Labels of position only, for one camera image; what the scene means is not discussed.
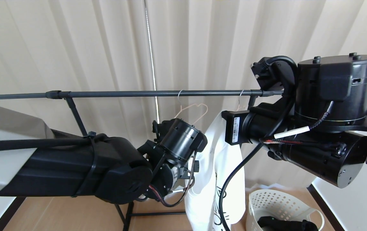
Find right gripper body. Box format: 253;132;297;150
221;98;297;146

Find white printed T-shirt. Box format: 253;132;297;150
183;112;247;231

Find pink clothes hanger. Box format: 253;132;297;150
236;90;247;111
175;90;209;124

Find white laundry basket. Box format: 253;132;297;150
245;189;325;231

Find black clothes rack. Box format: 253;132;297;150
0;90;284;231

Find black garment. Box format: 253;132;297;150
256;216;319;231

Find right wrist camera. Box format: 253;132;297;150
251;57;298;106

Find black cable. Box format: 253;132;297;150
218;56;299;231
0;137;91;153

